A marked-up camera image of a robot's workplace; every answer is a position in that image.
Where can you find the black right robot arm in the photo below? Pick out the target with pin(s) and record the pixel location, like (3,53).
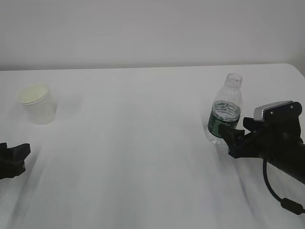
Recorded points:
(295,169)

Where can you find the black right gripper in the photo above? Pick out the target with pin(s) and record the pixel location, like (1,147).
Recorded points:
(276,142)

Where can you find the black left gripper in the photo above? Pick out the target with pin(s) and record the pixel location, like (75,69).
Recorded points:
(12,164)

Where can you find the white paper cup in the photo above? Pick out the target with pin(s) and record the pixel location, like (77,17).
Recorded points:
(37,102)

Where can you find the clear water bottle green label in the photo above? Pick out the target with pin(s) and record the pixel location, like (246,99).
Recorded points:
(226,108)

